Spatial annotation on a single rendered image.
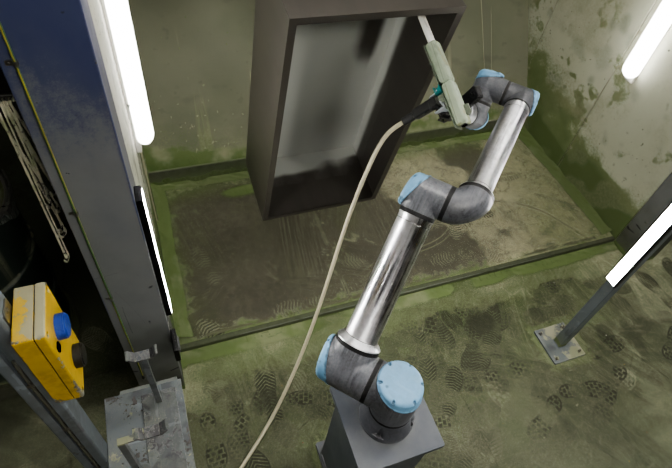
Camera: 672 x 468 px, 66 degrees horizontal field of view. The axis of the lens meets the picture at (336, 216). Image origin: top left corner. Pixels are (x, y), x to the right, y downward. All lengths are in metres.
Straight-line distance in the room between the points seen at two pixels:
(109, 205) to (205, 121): 1.75
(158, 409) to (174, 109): 1.92
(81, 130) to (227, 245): 1.73
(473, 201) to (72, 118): 1.09
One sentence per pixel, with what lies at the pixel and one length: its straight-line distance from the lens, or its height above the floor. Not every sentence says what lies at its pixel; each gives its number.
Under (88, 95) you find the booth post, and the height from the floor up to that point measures 1.65.
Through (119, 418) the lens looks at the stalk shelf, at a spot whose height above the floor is 0.79.
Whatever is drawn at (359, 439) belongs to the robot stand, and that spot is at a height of 0.64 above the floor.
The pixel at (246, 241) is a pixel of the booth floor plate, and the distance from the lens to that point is 2.98.
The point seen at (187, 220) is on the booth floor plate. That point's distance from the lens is 3.10.
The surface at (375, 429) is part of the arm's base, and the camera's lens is 1.82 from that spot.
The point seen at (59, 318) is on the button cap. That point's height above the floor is 1.51.
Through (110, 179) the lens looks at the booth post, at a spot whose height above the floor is 1.38.
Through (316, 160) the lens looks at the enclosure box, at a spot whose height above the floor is 0.52.
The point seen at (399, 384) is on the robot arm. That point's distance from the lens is 1.65.
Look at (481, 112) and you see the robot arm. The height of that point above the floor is 1.29.
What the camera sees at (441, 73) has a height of 1.49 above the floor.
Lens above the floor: 2.39
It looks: 48 degrees down
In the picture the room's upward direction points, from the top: 10 degrees clockwise
